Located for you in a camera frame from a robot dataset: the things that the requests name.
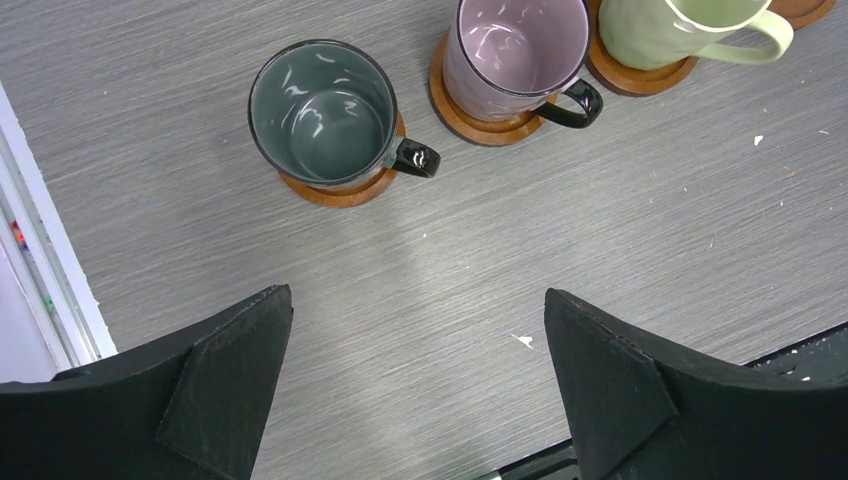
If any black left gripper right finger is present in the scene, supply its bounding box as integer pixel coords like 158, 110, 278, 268
544, 289, 847, 479

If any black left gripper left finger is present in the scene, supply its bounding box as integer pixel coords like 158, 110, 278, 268
1, 285, 293, 479

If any dark green mug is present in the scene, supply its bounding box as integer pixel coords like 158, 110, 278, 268
247, 39, 441, 190

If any light green mug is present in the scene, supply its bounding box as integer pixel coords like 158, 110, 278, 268
598, 0, 794, 71

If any mauve mug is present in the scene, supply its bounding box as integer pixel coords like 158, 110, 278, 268
442, 0, 603, 129

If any brown wooden coaster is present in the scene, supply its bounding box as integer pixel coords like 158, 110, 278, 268
768, 0, 837, 31
259, 98, 406, 208
586, 0, 698, 97
428, 33, 545, 147

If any aluminium frame rail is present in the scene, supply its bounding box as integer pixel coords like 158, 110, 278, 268
1, 94, 118, 382

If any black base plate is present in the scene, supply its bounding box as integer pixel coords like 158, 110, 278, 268
478, 323, 847, 480

